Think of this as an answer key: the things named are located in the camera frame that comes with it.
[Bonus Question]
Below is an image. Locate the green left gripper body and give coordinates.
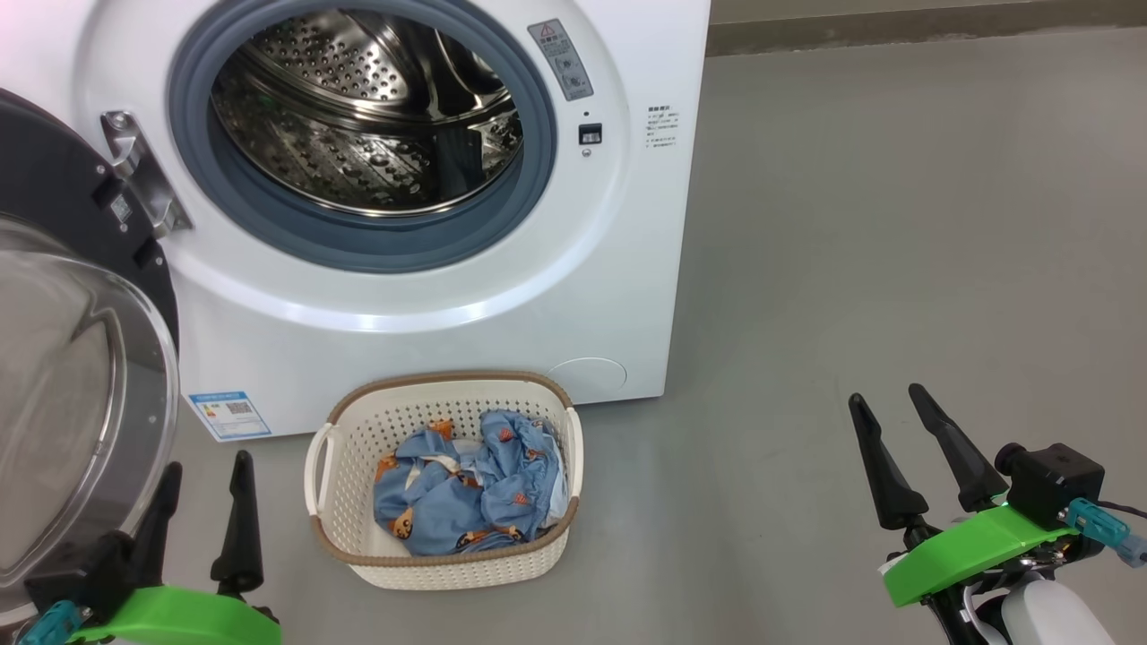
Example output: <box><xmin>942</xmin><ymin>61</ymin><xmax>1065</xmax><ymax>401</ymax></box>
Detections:
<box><xmin>72</xmin><ymin>587</ymin><xmax>283</xmax><ymax>645</ymax></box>

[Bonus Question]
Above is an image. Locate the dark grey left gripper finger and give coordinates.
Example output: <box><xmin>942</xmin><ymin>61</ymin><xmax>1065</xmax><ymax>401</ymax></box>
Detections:
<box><xmin>211</xmin><ymin>451</ymin><xmax>265</xmax><ymax>594</ymax></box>
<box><xmin>125</xmin><ymin>462</ymin><xmax>184</xmax><ymax>588</ymax></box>

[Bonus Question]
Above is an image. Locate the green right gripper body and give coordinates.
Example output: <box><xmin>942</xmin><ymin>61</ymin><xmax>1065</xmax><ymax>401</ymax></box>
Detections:
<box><xmin>883</xmin><ymin>506</ymin><xmax>1081</xmax><ymax>645</ymax></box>

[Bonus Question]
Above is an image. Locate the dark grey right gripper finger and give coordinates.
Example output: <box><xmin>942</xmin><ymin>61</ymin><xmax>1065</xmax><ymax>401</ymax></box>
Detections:
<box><xmin>849</xmin><ymin>392</ymin><xmax>930</xmax><ymax>531</ymax></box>
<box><xmin>908</xmin><ymin>383</ymin><xmax>1009</xmax><ymax>513</ymax></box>

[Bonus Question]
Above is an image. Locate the black round glass washer door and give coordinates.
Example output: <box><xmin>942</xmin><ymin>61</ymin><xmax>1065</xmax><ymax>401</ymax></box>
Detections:
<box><xmin>0</xmin><ymin>88</ymin><xmax>180</xmax><ymax>619</ymax></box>

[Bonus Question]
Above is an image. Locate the metal door hinge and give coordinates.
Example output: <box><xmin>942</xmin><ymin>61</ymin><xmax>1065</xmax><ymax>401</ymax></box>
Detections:
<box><xmin>100</xmin><ymin>110</ymin><xmax>194</xmax><ymax>238</ymax></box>

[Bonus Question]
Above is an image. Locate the white front-load washing machine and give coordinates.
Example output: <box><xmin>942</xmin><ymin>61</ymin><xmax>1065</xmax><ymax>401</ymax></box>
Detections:
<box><xmin>0</xmin><ymin>0</ymin><xmax>711</xmax><ymax>442</ymax></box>

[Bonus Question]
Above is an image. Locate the steel perforated washer drum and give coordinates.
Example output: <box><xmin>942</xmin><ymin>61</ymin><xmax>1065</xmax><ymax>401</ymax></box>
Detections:
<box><xmin>211</xmin><ymin>7</ymin><xmax>525</xmax><ymax>218</ymax></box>

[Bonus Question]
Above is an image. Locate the grey rubber door gasket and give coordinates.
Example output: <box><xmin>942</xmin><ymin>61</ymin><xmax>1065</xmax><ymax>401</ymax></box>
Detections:
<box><xmin>168</xmin><ymin>0</ymin><xmax>558</xmax><ymax>274</ymax></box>

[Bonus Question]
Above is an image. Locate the cream perforated laundry basket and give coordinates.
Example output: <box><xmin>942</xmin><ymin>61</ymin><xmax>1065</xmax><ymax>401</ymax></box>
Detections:
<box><xmin>303</xmin><ymin>370</ymin><xmax>585</xmax><ymax>590</ymax></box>

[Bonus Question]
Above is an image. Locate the blue energy label sticker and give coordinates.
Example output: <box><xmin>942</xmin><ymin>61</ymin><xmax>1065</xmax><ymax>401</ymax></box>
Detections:
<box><xmin>188</xmin><ymin>391</ymin><xmax>272</xmax><ymax>442</ymax></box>

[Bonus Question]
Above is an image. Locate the round white filter cover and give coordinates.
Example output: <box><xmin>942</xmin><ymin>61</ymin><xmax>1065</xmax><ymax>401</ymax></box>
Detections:
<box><xmin>547</xmin><ymin>357</ymin><xmax>628</xmax><ymax>404</ymax></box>

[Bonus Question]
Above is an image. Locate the grey warning sticker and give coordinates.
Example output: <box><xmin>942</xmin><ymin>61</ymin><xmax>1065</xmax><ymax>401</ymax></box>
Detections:
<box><xmin>527</xmin><ymin>18</ymin><xmax>594</xmax><ymax>102</ymax></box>

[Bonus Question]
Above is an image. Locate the teal right camera connector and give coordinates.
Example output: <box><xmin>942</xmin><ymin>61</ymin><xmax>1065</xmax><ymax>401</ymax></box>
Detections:
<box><xmin>1066</xmin><ymin>498</ymin><xmax>1147</xmax><ymax>568</ymax></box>

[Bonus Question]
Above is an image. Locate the teal camera connector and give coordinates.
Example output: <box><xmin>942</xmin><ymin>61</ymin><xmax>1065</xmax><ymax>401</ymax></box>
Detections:
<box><xmin>1066</xmin><ymin>498</ymin><xmax>1147</xmax><ymax>568</ymax></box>
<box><xmin>16</xmin><ymin>600</ymin><xmax>86</xmax><ymax>645</ymax></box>

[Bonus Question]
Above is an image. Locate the teal left camera connector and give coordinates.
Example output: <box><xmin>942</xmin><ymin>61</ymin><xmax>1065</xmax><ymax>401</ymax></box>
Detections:
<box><xmin>16</xmin><ymin>600</ymin><xmax>86</xmax><ymax>645</ymax></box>

